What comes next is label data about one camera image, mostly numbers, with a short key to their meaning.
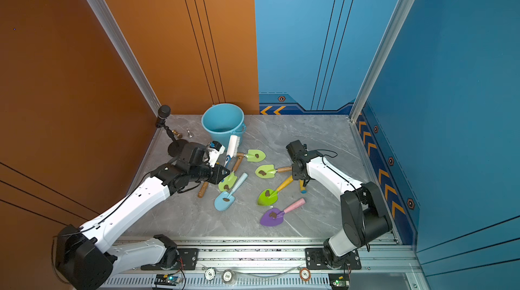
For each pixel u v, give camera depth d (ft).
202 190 2.93
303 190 2.90
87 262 1.27
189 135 3.63
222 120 3.55
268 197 2.92
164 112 2.57
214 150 2.31
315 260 2.38
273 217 2.73
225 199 2.88
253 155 3.36
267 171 3.17
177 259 2.35
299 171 2.08
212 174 2.24
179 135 3.57
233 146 2.56
